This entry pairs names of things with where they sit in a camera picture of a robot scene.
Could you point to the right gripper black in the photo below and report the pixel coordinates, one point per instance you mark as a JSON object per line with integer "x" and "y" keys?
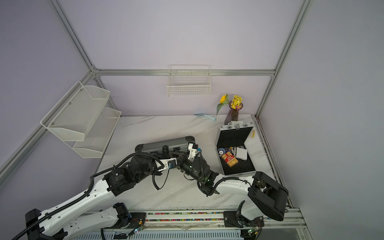
{"x": 181, "y": 161}

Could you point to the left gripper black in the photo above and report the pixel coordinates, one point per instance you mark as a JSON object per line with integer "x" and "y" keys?
{"x": 156, "y": 173}

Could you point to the dark grey poker case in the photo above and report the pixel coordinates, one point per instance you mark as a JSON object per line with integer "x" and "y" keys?
{"x": 167, "y": 148}

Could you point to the silver aluminium poker case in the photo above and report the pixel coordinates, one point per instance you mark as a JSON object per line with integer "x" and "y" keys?
{"x": 231, "y": 148}

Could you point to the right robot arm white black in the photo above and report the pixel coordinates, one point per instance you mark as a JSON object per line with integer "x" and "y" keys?
{"x": 262, "y": 196}

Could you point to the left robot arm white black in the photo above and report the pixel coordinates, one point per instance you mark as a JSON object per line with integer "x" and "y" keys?
{"x": 54, "y": 223}

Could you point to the blue dealer chip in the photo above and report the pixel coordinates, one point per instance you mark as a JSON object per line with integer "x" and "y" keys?
{"x": 221, "y": 151}

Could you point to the red playing card box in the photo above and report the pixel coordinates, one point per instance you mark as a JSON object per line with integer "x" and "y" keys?
{"x": 229, "y": 159}

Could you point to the white card deck box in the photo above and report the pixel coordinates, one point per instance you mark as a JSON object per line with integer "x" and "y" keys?
{"x": 241, "y": 153}

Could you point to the light blue plastic tool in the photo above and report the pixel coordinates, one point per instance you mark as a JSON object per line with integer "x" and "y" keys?
{"x": 206, "y": 116}

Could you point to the purple glass vase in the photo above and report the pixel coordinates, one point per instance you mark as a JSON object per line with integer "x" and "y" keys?
{"x": 233, "y": 115}

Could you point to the yellow sunflower with leaf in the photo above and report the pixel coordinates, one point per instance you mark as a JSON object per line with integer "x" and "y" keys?
{"x": 223, "y": 101}

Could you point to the yellow flower bunch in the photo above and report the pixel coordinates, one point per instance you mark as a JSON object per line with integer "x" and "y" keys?
{"x": 236, "y": 103}

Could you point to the white mesh two-tier shelf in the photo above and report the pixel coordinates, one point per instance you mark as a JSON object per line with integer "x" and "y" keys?
{"x": 82, "y": 120}

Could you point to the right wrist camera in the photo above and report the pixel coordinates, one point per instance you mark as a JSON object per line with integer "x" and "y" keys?
{"x": 193, "y": 150}

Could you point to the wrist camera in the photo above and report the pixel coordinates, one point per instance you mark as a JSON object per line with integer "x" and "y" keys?
{"x": 193, "y": 150}
{"x": 169, "y": 164}

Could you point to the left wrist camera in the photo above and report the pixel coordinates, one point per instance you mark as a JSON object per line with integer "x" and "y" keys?
{"x": 169, "y": 164}

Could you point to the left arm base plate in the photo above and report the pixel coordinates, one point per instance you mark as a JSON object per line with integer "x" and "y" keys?
{"x": 134, "y": 220}

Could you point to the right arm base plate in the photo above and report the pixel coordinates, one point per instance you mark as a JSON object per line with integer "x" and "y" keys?
{"x": 235, "y": 219}

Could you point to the white wire wall basket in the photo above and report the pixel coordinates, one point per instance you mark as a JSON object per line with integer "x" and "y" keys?
{"x": 189, "y": 80}

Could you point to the aluminium frame rail structure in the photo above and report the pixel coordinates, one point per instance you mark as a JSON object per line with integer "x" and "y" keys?
{"x": 21, "y": 154}

